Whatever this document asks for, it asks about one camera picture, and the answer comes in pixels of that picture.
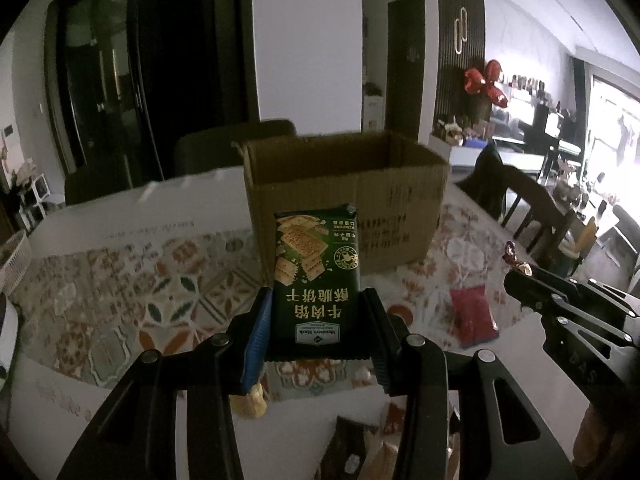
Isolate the white woven basket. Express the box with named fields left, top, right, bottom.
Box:
left=0, top=230, right=32, bottom=296

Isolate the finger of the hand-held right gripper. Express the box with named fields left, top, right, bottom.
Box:
left=503, top=269, right=640, bottom=349
left=585, top=278, right=640, bottom=311

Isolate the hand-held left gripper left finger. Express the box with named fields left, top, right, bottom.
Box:
left=55, top=286, right=275, bottom=480

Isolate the glass door cabinet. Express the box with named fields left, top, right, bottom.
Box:
left=47, top=0, right=166, bottom=176

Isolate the dark interior door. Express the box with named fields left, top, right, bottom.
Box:
left=386, top=0, right=426, bottom=141

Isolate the green cracker packet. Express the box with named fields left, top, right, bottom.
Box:
left=264, top=204, right=371, bottom=363

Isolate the bright window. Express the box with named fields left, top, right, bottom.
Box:
left=585, top=72, right=640, bottom=201

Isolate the red balloon dog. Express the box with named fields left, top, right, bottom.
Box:
left=462, top=59, right=511, bottom=108

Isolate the foil candy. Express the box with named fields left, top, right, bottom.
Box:
left=502, top=241, right=535, bottom=277

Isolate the patterned tablecloth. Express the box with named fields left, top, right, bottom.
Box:
left=0, top=165, right=601, bottom=480

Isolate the person's right forearm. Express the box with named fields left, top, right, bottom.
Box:
left=575, top=397, right=640, bottom=473

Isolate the bright red snack packet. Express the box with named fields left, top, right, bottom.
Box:
left=448, top=285, right=500, bottom=350

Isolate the dark jacket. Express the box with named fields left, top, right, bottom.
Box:
left=457, top=142, right=506, bottom=221

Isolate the wooden dining chair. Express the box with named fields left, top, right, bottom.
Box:
left=500, top=162, right=576, bottom=261

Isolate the looped wall ornament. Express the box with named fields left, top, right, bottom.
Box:
left=452, top=7, right=471, bottom=56

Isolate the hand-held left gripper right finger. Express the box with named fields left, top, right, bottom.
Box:
left=361, top=286, right=578, bottom=480

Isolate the brown cardboard box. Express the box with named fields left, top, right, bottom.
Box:
left=232, top=130, right=451, bottom=283

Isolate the dark brown snack packet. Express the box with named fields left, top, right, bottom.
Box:
left=320, top=415, right=381, bottom=480

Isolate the yellow snack piece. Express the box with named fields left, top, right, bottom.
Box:
left=230, top=382, right=268, bottom=421

